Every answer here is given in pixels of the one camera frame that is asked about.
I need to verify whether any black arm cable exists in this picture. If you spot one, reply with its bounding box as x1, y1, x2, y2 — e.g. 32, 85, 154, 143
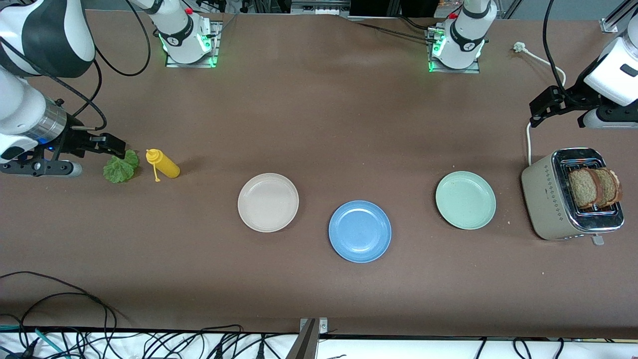
542, 0, 569, 95
0, 0, 152, 131

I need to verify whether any green lettuce leaf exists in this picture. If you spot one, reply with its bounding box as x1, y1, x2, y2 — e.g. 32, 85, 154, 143
103, 149, 140, 184

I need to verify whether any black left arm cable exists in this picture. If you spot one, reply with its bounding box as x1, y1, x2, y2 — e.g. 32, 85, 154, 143
542, 0, 569, 95

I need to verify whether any yellow squeeze bottle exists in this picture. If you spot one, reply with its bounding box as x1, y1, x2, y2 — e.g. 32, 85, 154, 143
146, 149, 181, 182

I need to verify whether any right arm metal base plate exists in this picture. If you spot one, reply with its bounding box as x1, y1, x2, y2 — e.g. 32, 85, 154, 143
165, 21, 222, 68

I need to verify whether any blue plate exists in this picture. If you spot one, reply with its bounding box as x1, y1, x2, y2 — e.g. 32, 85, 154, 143
328, 200, 392, 264

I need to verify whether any pale green plate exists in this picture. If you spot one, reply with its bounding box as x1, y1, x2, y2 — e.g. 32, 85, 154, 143
435, 171, 497, 230

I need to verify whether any white toaster power cord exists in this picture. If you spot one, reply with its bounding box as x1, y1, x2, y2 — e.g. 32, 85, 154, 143
513, 42, 567, 166

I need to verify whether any beige plate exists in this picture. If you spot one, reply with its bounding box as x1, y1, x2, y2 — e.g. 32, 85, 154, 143
237, 173, 300, 233

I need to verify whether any aluminium profile post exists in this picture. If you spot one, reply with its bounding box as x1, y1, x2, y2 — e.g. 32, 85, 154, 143
284, 318, 329, 359

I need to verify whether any black looped cable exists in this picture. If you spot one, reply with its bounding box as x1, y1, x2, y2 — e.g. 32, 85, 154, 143
0, 271, 119, 345

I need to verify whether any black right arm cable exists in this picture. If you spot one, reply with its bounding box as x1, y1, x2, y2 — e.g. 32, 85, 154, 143
0, 0, 152, 131

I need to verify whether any aluminium frame corner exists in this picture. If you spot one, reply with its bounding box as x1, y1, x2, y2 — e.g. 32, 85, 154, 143
601, 0, 638, 34

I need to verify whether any brown bread slice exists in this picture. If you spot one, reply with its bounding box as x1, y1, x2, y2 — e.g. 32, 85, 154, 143
596, 168, 623, 208
568, 168, 602, 209

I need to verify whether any black base cable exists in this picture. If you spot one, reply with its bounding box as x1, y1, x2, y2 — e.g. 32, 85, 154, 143
356, 15, 434, 43

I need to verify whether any beige chrome toaster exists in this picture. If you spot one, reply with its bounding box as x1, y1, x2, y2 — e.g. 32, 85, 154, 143
521, 147, 625, 246

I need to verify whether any silver aluminium rail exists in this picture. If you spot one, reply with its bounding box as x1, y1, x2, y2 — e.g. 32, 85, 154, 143
291, 0, 349, 15

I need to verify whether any teal cable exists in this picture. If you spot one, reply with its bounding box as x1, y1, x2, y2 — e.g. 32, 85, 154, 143
0, 324, 68, 359

